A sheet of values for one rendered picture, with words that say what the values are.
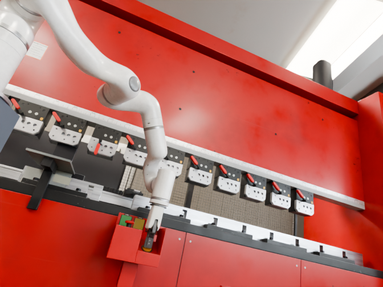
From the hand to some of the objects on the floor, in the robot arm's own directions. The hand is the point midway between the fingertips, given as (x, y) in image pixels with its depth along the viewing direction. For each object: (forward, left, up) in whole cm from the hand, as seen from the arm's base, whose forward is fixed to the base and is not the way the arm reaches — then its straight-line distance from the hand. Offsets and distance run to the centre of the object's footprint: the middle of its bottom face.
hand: (148, 242), depth 104 cm
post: (+115, -23, -74) cm, 139 cm away
